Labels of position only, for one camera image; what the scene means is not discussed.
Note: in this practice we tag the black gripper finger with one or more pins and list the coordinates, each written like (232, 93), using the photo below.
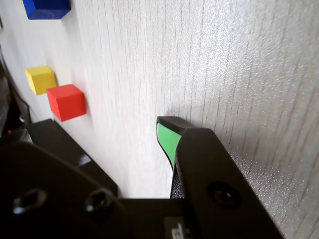
(211, 174)

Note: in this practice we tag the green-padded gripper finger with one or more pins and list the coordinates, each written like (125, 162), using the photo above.
(49, 194)

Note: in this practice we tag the red wooden cube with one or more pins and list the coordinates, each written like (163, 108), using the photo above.
(67, 103)

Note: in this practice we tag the yellow wooden cube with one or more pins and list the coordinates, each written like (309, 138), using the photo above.
(40, 79)

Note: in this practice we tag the blue wooden cube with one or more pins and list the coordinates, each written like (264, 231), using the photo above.
(47, 10)

